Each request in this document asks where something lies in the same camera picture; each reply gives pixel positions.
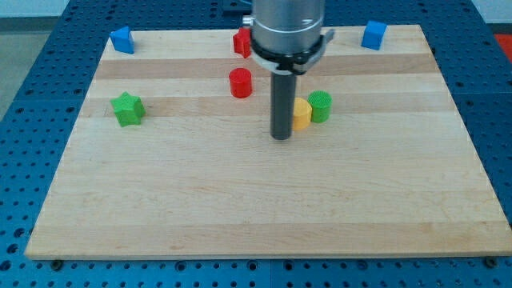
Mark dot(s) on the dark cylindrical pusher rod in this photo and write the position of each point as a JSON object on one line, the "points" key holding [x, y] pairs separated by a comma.
{"points": [[282, 94]]}

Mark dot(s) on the black clamp ring mount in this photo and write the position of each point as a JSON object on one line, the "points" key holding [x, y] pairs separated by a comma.
{"points": [[288, 64]]}

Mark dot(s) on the yellow heart block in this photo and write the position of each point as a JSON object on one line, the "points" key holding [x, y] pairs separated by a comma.
{"points": [[301, 114]]}

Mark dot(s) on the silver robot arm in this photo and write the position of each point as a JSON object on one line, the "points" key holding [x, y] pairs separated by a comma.
{"points": [[286, 39]]}

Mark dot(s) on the blue cube block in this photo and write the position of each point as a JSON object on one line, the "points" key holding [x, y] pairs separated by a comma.
{"points": [[373, 35]]}

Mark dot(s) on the green cylinder block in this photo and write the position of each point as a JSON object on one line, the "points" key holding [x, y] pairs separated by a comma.
{"points": [[321, 103]]}

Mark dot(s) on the red cylinder block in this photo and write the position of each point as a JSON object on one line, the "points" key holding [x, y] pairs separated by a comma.
{"points": [[240, 82]]}

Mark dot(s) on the red star block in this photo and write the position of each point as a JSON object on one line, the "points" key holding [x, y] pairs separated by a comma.
{"points": [[242, 42]]}

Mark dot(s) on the wooden board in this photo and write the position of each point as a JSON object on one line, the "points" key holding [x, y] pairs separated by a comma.
{"points": [[391, 174]]}

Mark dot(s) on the green star block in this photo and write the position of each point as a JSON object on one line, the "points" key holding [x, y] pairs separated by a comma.
{"points": [[128, 109]]}

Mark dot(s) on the blue triangular block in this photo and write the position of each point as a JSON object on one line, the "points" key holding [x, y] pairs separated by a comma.
{"points": [[122, 40]]}

